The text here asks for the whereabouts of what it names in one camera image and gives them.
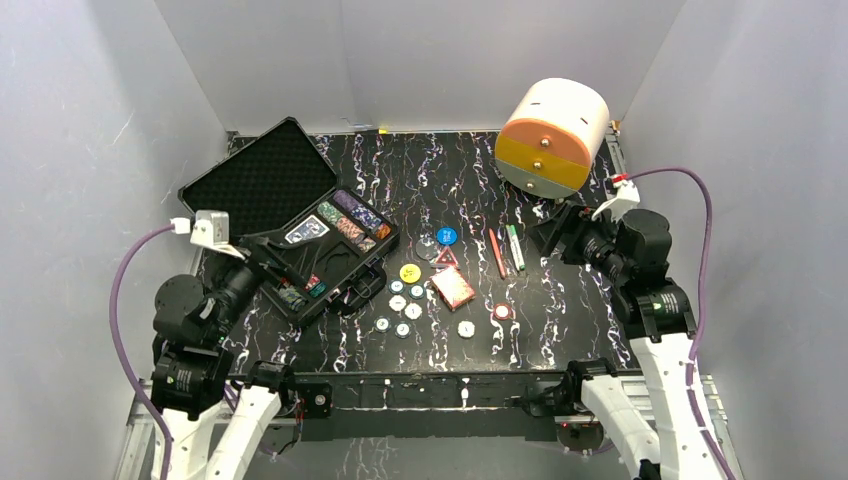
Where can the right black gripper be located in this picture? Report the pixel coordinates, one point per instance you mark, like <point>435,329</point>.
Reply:
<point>568,225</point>

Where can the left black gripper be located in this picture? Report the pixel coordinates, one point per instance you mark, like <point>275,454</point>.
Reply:
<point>252,255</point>

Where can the blue small blind button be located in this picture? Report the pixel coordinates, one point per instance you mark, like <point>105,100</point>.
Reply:
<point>447,236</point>

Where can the red triangle all-in token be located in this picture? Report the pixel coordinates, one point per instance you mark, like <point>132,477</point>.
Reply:
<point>445,259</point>

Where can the red playing card deck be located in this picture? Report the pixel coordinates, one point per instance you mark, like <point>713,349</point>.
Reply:
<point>453,288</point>

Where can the clear acrylic dealer button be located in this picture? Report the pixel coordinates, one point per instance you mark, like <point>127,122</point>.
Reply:
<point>427,248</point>

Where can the yellow big blind button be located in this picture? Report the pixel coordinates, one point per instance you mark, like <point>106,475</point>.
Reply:
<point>410,273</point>

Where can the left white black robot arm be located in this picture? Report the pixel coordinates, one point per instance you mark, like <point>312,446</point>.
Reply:
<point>194,315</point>

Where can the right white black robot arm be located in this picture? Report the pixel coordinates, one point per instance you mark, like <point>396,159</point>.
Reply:
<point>659,324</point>

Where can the black poker set case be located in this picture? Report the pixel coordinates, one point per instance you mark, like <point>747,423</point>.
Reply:
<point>268,187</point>

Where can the green white marker pen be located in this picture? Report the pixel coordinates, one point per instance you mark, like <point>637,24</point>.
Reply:
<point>515,248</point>

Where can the blue playing card deck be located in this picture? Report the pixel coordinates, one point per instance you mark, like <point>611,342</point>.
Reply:
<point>310,228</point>

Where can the red marker pen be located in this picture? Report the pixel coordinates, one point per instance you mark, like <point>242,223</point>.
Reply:
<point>497,253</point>

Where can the cyan chip row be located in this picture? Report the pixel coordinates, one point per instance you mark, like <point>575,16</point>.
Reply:
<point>315,286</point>

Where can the orange blue chip row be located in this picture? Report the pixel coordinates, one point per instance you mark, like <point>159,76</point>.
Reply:
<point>355,234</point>

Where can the red poker chip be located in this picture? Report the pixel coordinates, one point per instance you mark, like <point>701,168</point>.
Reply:
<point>503,312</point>

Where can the blue white chip row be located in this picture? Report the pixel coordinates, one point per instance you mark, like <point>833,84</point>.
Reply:
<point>364,214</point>

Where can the round pastel drawer cabinet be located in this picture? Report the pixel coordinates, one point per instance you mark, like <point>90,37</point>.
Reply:
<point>548,145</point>

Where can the white chip lone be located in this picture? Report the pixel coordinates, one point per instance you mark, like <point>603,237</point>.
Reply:
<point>466,329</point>

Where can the blue 50 chip top-left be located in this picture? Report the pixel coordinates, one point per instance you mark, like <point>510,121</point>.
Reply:
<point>396,287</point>

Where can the blue 50 chip bottom-left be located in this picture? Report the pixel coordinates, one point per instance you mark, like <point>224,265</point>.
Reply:
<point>382,324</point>

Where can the white 1 chip left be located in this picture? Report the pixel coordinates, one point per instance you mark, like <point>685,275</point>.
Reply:
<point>397,303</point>

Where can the white 1 chip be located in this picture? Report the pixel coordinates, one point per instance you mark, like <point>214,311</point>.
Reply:
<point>397,303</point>
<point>413,311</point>

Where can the blue 50 chip top-right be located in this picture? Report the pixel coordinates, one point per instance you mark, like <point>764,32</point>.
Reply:
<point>417,291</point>

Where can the blue 50 chip bottom-right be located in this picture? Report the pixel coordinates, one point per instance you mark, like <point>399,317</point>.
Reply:
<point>402,330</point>

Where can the white 1 chip right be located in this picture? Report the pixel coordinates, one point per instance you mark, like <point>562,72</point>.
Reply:
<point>413,311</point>

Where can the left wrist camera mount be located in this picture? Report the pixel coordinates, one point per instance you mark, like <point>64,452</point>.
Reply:
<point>208,229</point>

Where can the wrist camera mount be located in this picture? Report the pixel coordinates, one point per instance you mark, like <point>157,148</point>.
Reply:
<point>208,229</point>
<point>625,197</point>

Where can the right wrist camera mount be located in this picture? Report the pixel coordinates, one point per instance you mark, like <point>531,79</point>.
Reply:
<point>625,197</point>

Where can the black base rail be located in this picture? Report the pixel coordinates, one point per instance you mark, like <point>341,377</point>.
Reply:
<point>537,406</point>

